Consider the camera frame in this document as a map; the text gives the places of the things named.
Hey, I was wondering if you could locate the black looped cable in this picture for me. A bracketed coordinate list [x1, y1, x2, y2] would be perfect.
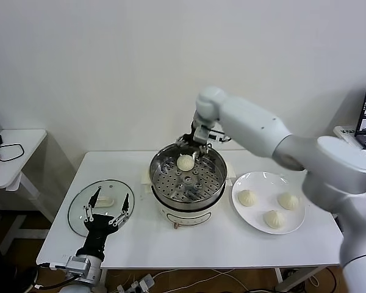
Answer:
[0, 144, 24, 162]

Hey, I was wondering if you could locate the white floor cable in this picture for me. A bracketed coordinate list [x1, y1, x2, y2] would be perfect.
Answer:
[152, 268, 254, 293]

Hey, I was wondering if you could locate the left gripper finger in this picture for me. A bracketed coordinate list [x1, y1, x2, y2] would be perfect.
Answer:
[82, 187, 101, 223]
[109, 194, 131, 227]

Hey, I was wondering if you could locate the white main table frame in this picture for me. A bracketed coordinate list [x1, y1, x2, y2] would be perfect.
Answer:
[273, 266, 333, 293]

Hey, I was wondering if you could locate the black chair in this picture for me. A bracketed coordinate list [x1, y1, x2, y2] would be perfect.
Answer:
[0, 234, 39, 293]

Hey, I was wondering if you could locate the black floor cable bundle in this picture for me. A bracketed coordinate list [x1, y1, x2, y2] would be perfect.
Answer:
[274, 267, 337, 293]

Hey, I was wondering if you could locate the perforated steel steamer basket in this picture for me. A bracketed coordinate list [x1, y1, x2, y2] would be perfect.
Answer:
[148, 141, 227, 212]

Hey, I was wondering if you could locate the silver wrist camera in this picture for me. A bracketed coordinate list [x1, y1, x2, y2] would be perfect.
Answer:
[66, 256, 91, 275]
[193, 126, 211, 144]

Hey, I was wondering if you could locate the white round plate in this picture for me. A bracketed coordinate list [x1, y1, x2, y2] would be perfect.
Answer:
[231, 171, 306, 235]

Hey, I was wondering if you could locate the white electric cooker base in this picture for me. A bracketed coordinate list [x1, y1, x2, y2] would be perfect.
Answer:
[139, 167, 235, 230]

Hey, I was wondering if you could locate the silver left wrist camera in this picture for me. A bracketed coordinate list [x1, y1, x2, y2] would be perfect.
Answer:
[66, 256, 91, 275]

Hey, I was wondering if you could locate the white side table with cable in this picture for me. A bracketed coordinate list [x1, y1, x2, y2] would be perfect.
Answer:
[0, 130, 54, 257]

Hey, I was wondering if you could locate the round glass pot lid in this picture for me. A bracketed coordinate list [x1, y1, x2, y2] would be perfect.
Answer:
[68, 179, 135, 237]

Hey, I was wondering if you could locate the black left camera cable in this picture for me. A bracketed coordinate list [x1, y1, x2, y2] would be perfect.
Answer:
[35, 261, 70, 289]

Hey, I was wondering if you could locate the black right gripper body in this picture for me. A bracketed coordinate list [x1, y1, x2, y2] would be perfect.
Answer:
[186, 131, 203, 150]

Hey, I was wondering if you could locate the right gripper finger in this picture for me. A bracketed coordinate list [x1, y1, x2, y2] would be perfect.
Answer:
[174, 136, 193, 148]
[195, 142, 210, 160]

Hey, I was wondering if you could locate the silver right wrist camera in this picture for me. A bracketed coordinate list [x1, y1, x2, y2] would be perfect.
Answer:
[193, 126, 211, 144]

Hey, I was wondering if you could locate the white steamed baozi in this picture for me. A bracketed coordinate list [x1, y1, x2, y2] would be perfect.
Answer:
[263, 209, 286, 230]
[237, 189, 258, 208]
[176, 154, 195, 172]
[277, 192, 302, 211]

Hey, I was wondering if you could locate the white floor power strip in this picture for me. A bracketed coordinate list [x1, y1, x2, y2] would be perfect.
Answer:
[115, 273, 156, 293]

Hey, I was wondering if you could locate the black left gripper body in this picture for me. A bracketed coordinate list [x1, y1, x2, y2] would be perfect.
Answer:
[76, 213, 115, 256]

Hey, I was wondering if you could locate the white side table with laptop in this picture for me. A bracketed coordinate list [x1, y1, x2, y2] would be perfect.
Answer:
[333, 125, 359, 145]

